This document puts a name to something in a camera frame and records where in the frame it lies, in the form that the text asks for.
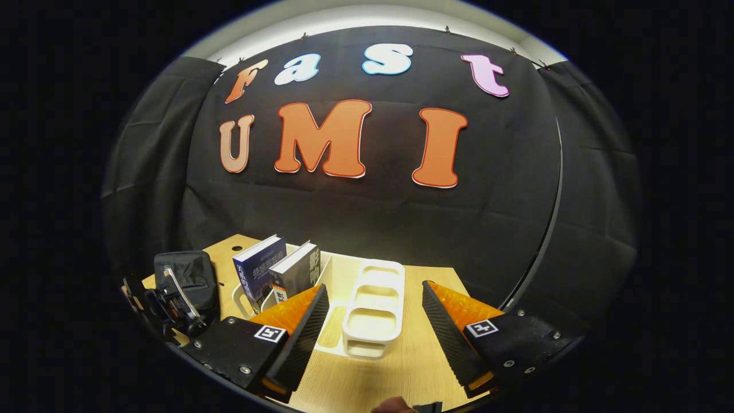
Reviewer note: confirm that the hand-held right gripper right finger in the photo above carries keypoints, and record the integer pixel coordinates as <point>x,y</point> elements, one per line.
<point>447,338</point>

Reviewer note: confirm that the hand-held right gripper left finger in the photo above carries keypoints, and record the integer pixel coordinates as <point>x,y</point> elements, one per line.
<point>304,338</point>

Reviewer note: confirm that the black schoolbag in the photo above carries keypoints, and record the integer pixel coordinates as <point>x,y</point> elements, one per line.
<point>198,269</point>

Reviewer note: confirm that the portrait cover book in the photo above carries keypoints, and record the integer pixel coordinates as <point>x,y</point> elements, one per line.
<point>301,269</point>

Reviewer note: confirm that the white bookshelf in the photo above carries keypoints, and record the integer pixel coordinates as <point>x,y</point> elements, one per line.
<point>373,324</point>

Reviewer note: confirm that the blue and white book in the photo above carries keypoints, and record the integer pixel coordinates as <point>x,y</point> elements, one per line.
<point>258,267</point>

